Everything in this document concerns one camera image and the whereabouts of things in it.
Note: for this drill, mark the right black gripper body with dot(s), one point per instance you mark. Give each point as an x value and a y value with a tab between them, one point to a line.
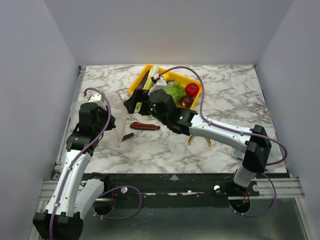
143	95

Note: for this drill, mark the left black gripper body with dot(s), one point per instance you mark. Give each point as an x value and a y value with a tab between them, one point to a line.
104	115

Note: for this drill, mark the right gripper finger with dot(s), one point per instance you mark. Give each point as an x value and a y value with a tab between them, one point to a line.
145	100
136	97

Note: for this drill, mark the clear zip top bag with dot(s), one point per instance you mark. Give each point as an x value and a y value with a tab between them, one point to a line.
111	138

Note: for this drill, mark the green celery stalk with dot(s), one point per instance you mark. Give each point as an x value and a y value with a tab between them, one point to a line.
149	83

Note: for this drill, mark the green cabbage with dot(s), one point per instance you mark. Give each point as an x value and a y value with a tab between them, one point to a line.
172	91

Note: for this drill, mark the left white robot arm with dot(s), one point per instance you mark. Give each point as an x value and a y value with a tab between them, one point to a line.
63	216

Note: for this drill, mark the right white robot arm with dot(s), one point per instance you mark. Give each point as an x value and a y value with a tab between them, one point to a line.
253	142

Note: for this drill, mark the small clear plastic bag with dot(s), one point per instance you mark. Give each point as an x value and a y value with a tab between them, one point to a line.
238	155

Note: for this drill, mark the red black utility knife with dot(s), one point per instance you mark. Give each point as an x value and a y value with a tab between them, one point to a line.
144	127

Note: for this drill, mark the purple eggplant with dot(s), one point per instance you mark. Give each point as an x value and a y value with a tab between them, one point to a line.
143	81

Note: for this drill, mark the green grape bunch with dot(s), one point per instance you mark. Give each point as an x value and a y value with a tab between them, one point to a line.
179	92

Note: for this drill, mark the dark red apple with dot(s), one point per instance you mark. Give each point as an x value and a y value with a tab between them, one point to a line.
186	101

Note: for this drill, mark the black bit holder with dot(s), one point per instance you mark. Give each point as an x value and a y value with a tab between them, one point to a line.
127	137

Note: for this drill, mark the yellow squash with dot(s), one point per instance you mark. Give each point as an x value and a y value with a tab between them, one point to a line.
166	76

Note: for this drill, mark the yellow plastic tray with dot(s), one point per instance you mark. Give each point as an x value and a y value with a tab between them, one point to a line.
173	76

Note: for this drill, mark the red tomato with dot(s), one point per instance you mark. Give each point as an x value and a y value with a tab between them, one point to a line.
192	89

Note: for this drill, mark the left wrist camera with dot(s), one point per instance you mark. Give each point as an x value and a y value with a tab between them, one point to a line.
93	97

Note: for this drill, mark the yellow handled pliers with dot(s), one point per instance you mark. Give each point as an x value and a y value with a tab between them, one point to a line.
207	140

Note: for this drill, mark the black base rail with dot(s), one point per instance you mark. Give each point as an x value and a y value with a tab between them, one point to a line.
169	190

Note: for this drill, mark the aluminium extrusion frame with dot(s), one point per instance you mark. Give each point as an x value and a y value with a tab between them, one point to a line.
230	95

